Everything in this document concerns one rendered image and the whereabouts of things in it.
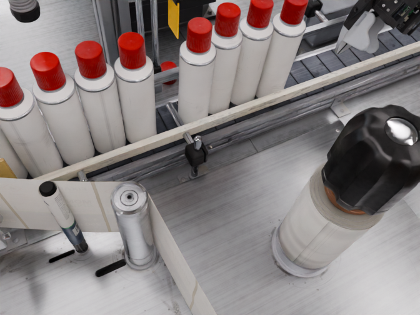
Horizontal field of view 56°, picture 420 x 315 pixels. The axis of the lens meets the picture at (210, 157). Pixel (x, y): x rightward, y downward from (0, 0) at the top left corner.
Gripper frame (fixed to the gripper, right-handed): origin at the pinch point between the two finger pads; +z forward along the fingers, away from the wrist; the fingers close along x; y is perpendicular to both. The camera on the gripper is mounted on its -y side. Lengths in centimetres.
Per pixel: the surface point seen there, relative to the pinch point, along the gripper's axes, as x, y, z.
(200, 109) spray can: -26.9, 3.7, 14.8
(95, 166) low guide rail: -40.7, 5.0, 26.7
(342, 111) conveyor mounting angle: 4.4, 8.1, 9.0
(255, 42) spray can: -23.6, 2.1, 2.3
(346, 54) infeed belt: 7.3, -1.2, 2.1
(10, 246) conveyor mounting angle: -50, 9, 41
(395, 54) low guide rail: 10.5, 4.9, -3.8
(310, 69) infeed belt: -0.8, -0.6, 6.7
